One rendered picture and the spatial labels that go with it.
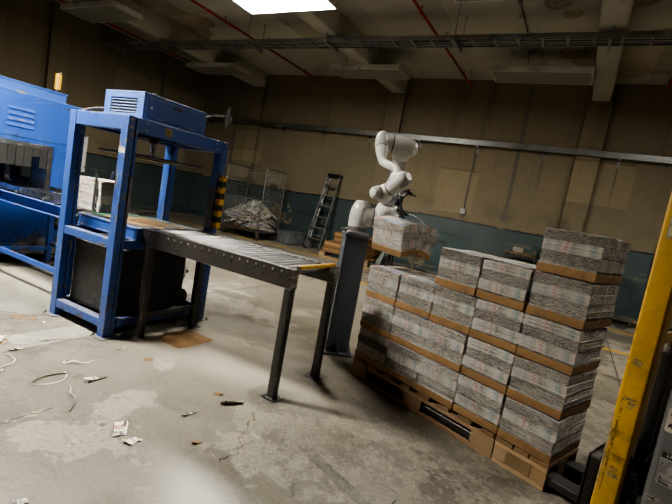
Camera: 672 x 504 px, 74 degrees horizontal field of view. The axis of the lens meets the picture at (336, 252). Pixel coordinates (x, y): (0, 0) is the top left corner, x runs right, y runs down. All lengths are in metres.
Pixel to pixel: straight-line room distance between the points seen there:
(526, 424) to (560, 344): 0.46
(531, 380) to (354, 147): 8.85
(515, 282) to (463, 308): 0.36
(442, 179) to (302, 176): 3.60
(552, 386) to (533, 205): 7.23
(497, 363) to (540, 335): 0.29
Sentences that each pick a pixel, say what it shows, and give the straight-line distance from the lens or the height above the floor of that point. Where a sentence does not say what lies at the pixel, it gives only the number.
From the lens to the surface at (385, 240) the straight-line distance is 3.13.
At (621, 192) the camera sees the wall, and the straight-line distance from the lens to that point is 9.54.
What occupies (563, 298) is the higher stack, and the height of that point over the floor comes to 0.96.
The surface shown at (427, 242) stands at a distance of 3.23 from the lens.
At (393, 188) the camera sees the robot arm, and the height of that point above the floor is 1.38.
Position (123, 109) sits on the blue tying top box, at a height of 1.61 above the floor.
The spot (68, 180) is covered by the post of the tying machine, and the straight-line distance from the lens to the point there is 3.85.
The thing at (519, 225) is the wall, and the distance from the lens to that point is 9.54.
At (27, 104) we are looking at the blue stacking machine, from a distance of 5.60.
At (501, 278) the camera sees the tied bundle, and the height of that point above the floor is 0.97.
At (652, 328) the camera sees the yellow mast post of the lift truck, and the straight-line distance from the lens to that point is 2.16.
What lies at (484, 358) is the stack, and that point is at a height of 0.51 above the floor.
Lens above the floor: 1.23
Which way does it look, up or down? 6 degrees down
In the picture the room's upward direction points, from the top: 10 degrees clockwise
